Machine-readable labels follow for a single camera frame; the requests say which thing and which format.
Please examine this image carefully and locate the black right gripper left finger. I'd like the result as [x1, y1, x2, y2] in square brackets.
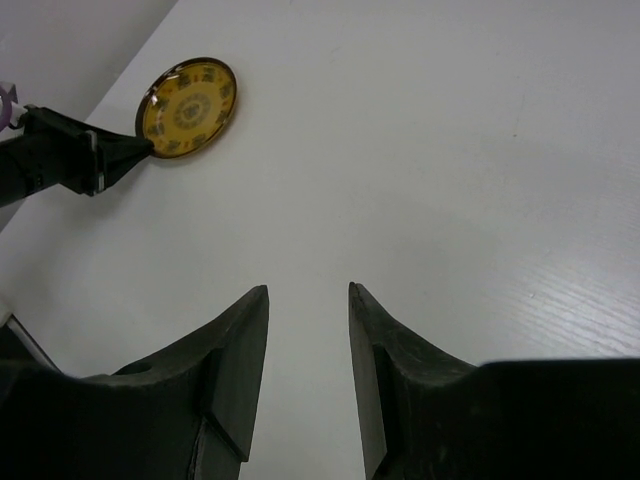
[1, 286, 269, 479]

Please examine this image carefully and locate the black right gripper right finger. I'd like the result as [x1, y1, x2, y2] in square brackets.
[349, 283, 639, 479]

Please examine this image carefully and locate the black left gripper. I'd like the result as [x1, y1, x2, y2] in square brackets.
[1, 105, 153, 207]

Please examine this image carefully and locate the yellow brown rimmed round plate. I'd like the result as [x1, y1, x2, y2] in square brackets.
[135, 57, 239, 160]

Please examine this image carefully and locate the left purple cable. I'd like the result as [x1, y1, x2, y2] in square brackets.
[0, 82, 19, 131]

